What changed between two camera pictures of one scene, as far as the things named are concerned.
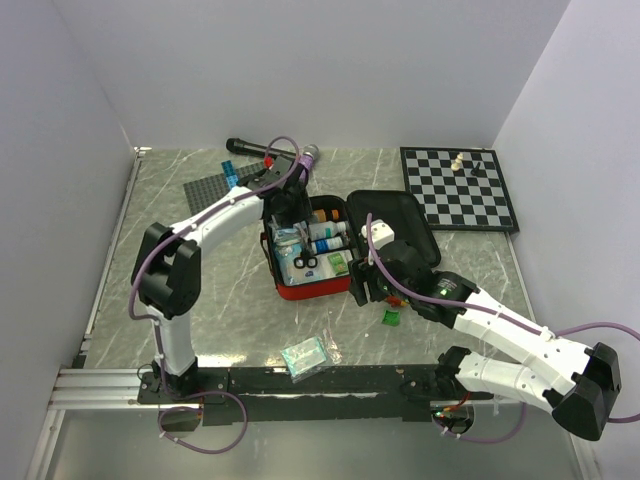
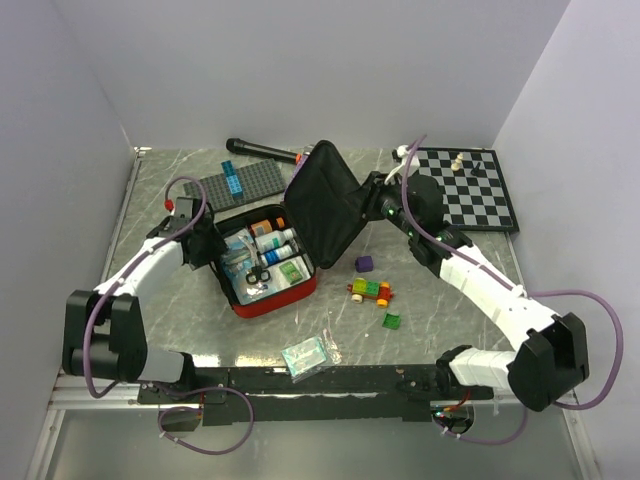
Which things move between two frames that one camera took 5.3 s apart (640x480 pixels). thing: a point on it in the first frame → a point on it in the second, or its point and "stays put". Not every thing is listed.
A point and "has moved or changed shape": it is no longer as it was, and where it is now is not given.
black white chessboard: [459, 188] stays put
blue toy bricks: [231, 177] stays put
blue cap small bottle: [325, 245] → [271, 256]
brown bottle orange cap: [322, 215] → [260, 228]
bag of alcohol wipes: [288, 243] → [239, 254]
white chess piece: [457, 164] stays put
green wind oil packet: [337, 263] → [289, 272]
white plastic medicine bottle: [326, 229] → [273, 238]
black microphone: [240, 146] stays put
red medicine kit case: [313, 256] has moved or changed shape
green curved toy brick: [392, 318] stays put
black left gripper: [303, 211] → [215, 248]
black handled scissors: [307, 257] → [257, 273]
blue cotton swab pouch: [292, 275] → [236, 270]
